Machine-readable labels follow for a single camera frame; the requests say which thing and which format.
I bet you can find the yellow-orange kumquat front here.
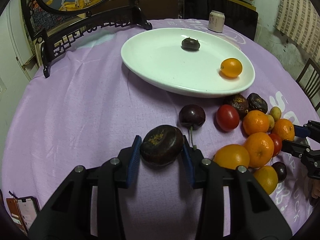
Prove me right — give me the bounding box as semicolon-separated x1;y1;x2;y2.
220;58;243;78

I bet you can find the large mandarin orange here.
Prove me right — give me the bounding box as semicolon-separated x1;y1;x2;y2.
271;119;295;141

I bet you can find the water chestnut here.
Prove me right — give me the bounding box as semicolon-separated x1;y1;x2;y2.
181;37;200;51
140;125;184;166
229;94;249;119
247;93;268;114

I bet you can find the red cherry tomato back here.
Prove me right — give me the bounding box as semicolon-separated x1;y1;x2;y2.
216;105;240;132

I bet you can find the yellow orange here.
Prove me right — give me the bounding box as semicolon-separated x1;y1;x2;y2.
253;166;278;195

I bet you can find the deer painting screen stand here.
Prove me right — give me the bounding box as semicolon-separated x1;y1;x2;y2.
22;0;152;78

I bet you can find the wooden chair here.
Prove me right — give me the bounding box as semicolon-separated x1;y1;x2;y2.
296;58;319;111

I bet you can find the red cherry tomato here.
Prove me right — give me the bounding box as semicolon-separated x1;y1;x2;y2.
269;133;283;157
216;105;240;132

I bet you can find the longan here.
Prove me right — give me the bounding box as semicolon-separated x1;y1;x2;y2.
266;114;275;132
269;106;281;122

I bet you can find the pink beverage can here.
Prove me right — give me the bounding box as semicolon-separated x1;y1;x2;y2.
208;10;225;33

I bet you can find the dark cherry with stem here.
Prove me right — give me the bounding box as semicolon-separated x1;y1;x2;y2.
178;104;206;150

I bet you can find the purple printed tablecloth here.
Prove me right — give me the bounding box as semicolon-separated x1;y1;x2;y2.
1;17;318;240

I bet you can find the person right hand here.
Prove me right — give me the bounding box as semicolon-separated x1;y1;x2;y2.
310;179;320;206

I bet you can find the smartphone on table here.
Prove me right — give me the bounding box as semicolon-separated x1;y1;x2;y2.
6;196;40;235

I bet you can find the white oval plate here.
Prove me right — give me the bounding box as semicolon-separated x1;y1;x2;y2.
121;28;255;98

